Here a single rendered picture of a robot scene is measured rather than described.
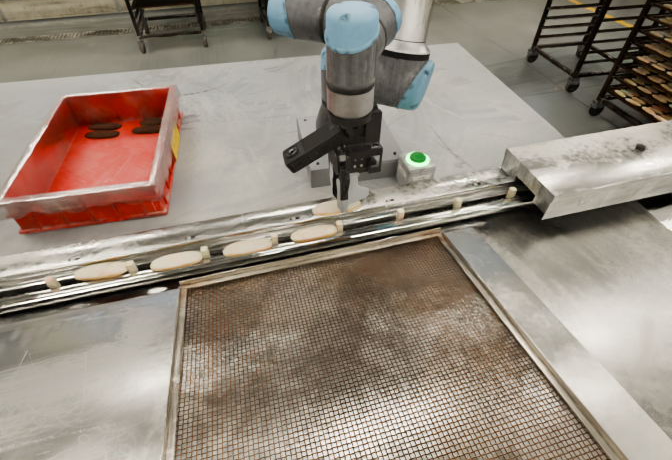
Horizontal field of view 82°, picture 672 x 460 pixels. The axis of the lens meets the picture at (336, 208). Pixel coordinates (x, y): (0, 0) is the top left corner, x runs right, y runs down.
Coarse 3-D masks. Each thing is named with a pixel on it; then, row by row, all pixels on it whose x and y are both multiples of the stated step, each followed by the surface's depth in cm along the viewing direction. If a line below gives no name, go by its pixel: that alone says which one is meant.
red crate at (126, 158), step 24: (72, 144) 111; (96, 144) 111; (120, 144) 111; (144, 144) 111; (72, 168) 103; (96, 168) 103; (120, 168) 103; (144, 168) 103; (168, 168) 98; (48, 192) 96; (168, 192) 94; (24, 216) 83; (48, 216) 85; (72, 216) 86; (96, 216) 87; (120, 216) 88; (144, 216) 89
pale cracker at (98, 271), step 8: (96, 264) 76; (104, 264) 76; (112, 264) 75; (120, 264) 76; (80, 272) 74; (88, 272) 74; (96, 272) 74; (104, 272) 74; (112, 272) 74; (120, 272) 75; (88, 280) 74
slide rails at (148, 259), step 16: (480, 192) 92; (496, 192) 92; (400, 208) 88; (416, 208) 88; (432, 208) 89; (464, 208) 88; (320, 224) 85; (384, 224) 85; (224, 240) 81; (240, 240) 81; (144, 256) 78; (160, 256) 78; (224, 256) 78; (64, 272) 75; (144, 272) 75; (0, 288) 73; (16, 288) 73; (64, 288) 73
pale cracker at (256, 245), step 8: (248, 240) 80; (256, 240) 80; (264, 240) 80; (224, 248) 79; (232, 248) 78; (240, 248) 78; (248, 248) 78; (256, 248) 79; (264, 248) 79; (232, 256) 78
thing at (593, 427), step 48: (384, 240) 75; (432, 240) 76; (288, 288) 67; (480, 288) 65; (192, 336) 60; (240, 336) 59; (336, 336) 58; (384, 336) 58; (432, 336) 58; (528, 336) 55; (192, 432) 48; (240, 432) 47; (384, 432) 47; (432, 432) 46; (480, 432) 46
